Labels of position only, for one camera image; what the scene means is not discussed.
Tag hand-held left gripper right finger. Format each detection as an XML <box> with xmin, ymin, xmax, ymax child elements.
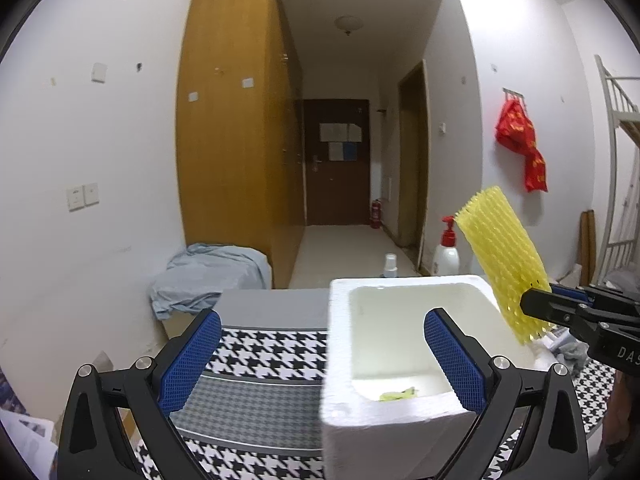
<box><xmin>423</xmin><ymin>308</ymin><xmax>591</xmax><ymax>480</ymax></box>

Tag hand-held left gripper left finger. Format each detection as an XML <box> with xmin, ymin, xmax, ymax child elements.
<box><xmin>56</xmin><ymin>308</ymin><xmax>223</xmax><ymax>480</ymax></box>

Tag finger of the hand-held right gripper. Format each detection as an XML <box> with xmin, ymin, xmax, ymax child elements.
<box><xmin>520</xmin><ymin>288</ymin><xmax>583</xmax><ymax>329</ymax></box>
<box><xmin>550</xmin><ymin>283</ymin><xmax>595</xmax><ymax>305</ymax></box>

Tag yellow foam net sleeve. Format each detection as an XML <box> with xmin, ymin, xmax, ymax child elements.
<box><xmin>457</xmin><ymin>186</ymin><xmax>553</xmax><ymax>346</ymax></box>

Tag white foam box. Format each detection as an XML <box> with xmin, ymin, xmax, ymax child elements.
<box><xmin>318</xmin><ymin>274</ymin><xmax>558</xmax><ymax>480</ymax></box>

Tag person's right forearm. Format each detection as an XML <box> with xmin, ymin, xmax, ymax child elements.
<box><xmin>602</xmin><ymin>372</ymin><xmax>640</xmax><ymax>466</ymax></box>

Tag cardboard box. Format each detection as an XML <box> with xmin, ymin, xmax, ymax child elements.
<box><xmin>164</xmin><ymin>305</ymin><xmax>207</xmax><ymax>339</ymax></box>

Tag wooden boards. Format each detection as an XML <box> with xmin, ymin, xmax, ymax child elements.
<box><xmin>579</xmin><ymin>210</ymin><xmax>598</xmax><ymax>286</ymax></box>

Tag yellow-green crumpled item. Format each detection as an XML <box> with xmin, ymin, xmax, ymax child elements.
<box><xmin>378</xmin><ymin>386</ymin><xmax>420</xmax><ymax>402</ymax></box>

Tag houndstooth table cloth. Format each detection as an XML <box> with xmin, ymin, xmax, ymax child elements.
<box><xmin>117</xmin><ymin>325</ymin><xmax>618</xmax><ymax>480</ymax></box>

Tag blue-grey crumpled cloth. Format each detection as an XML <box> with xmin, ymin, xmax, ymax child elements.
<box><xmin>150</xmin><ymin>243</ymin><xmax>271</xmax><ymax>321</ymax></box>

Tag white pump bottle red cap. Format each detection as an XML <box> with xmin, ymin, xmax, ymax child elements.
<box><xmin>432</xmin><ymin>216</ymin><xmax>461</xmax><ymax>277</ymax></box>

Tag red plastic bag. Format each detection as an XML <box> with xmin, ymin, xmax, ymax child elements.
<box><xmin>495</xmin><ymin>99</ymin><xmax>548</xmax><ymax>193</ymax></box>

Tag white metal bunk bed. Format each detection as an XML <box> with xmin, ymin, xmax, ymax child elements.
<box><xmin>594</xmin><ymin>54</ymin><xmax>640</xmax><ymax>286</ymax></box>

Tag white paper sheets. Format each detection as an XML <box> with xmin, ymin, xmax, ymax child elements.
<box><xmin>0</xmin><ymin>407</ymin><xmax>57</xmax><ymax>480</ymax></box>

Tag brown side door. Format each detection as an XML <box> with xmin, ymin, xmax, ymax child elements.
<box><xmin>397</xmin><ymin>60</ymin><xmax>431</xmax><ymax>261</ymax></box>

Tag wooden wardrobe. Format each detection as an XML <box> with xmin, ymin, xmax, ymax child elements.
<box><xmin>176</xmin><ymin>0</ymin><xmax>306</xmax><ymax>289</ymax></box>

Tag dark brown entrance door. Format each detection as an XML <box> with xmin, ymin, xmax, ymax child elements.
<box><xmin>302</xmin><ymin>99</ymin><xmax>372</xmax><ymax>227</ymax></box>

